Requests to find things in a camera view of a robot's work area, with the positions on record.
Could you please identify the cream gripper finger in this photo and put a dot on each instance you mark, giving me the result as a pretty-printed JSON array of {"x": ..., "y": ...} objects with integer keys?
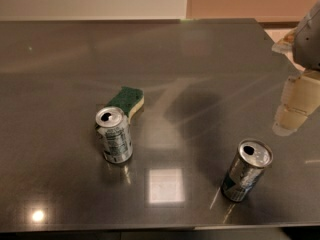
[
  {"x": 300, "y": 98},
  {"x": 285, "y": 42}
]

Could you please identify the silver blue redbull can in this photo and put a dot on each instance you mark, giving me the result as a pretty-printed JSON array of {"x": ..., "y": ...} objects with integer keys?
[{"x": 252, "y": 158}]

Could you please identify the green yellow sponge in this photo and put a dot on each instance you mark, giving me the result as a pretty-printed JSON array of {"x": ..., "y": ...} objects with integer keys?
[{"x": 129, "y": 100}]

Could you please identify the silver green 7up can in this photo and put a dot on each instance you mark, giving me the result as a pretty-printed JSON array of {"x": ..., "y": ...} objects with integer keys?
[{"x": 113, "y": 127}]

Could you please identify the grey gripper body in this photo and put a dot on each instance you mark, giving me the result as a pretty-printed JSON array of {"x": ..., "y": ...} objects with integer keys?
[{"x": 308, "y": 44}]

